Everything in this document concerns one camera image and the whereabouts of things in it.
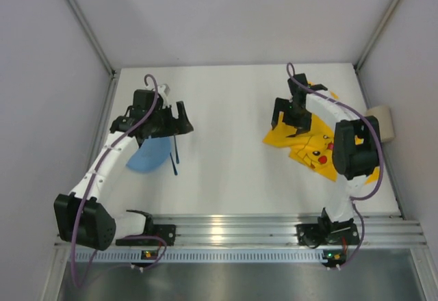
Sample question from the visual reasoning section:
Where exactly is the yellow Pikachu cloth placemat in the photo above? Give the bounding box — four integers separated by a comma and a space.
262, 81, 381, 187

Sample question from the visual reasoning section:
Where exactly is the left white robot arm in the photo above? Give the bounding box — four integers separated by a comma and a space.
54, 84, 194, 250

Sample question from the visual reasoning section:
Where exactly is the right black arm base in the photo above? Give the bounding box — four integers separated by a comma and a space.
296, 217, 361, 248

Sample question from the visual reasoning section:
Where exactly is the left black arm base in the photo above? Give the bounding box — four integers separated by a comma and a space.
115, 224, 177, 246

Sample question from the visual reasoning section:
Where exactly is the blue metallic spoon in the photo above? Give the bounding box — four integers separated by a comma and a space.
173, 135, 180, 164

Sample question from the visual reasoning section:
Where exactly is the light blue plate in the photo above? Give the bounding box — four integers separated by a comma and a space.
126, 137, 171, 174

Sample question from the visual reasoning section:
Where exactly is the blue metallic fork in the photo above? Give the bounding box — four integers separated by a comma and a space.
170, 153, 178, 176

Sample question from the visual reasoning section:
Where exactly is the beige paper cup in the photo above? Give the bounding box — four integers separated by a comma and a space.
366, 105, 396, 143

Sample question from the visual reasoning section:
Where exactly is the left aluminium frame post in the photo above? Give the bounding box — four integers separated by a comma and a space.
65, 0, 116, 77

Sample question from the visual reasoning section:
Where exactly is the aluminium mounting rail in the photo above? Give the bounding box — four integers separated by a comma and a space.
154, 215, 427, 248

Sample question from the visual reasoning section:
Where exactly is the perforated cable duct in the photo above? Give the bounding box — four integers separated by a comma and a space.
75, 249, 346, 264

